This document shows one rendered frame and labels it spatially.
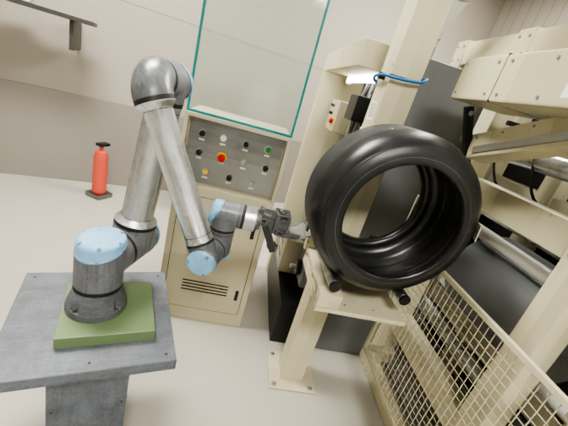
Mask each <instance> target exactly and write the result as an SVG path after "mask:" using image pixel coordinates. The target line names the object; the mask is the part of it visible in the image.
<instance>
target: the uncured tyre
mask: <svg viewBox="0 0 568 426"><path fill-rule="evenodd" d="M388 128H395V129H388ZM409 165H415V166H416V168H417V169H418V173H419V176H420V181H421V191H420V196H419V199H418V203H417V205H416V208H415V209H414V211H413V213H412V214H411V215H410V216H409V218H408V219H407V220H406V221H405V222H404V223H403V224H402V225H401V226H399V227H398V228H397V229H396V230H394V231H392V232H390V233H387V234H385V235H383V236H380V237H376V238H356V237H353V236H350V235H348V234H346V233H344V232H343V231H342V224H343V220H344V216H345V214H346V211H347V207H348V206H349V204H350V203H351V201H352V199H353V197H354V196H355V195H356V193H357V192H358V191H359V190H360V189H361V188H362V187H363V186H364V185H365V184H366V183H367V182H369V181H370V180H371V179H373V178H375V177H376V176H378V175H380V174H381V173H382V172H386V171H388V170H390V169H392V168H396V167H402V166H409ZM304 208H305V215H306V219H307V223H308V225H309V230H310V232H311V235H312V239H313V241H314V246H315V247H316V249H317V251H318V253H319V256H320V258H321V259H322V260H323V261H324V262H325V264H326V265H327V266H328V267H329V268H330V269H331V270H332V271H333V272H335V273H336V274H337V275H338V276H339V277H340V278H341V279H343V280H344V281H347V282H349V283H351V284H353V285H354V286H357V287H361V288H365V289H369V290H375V291H394V290H400V289H404V288H408V287H413V286H416V285H418V284H420V283H423V282H425V281H427V280H429V279H431V278H433V277H435V276H437V275H438V274H439V273H441V272H442V271H444V270H445V269H446V268H448V267H449V266H450V265H451V264H452V263H453V262H454V261H455V260H456V259H457V258H458V257H459V256H460V255H461V253H462V252H463V250H464V249H465V248H466V246H467V245H468V244H469V242H470V240H471V239H472V236H473V234H474V233H475V230H476V228H477V225H478V221H479V217H480V213H481V208H482V192H481V187H480V182H479V180H478V175H477V173H476V172H475V170H474V168H473V166H472V164H471V162H470V161H469V160H468V159H467V158H466V157H465V156H464V155H463V153H462V152H460V151H459V150H458V149H457V148H456V147H455V146H454V145H452V143H451V142H449V141H447V140H446V139H443V138H441V137H440V136H437V135H434V134H430V133H427V132H424V131H422V130H418V129H415V128H411V127H408V126H404V125H400V124H378V125H373V126H369V127H366V128H361V129H359V130H357V131H355V132H353V133H351V134H349V135H347V136H345V137H344V138H342V139H340V140H339V141H338V142H336V143H335V144H334V145H332V146H331V147H330V148H329V149H328V150H327V151H326V152H325V153H324V155H323V156H322V157H321V158H320V160H319V162H318V163H317V165H316V166H315V168H314V170H313V172H312V174H311V176H310V179H309V182H308V186H307V188H306V194H305V201H304Z"/></svg>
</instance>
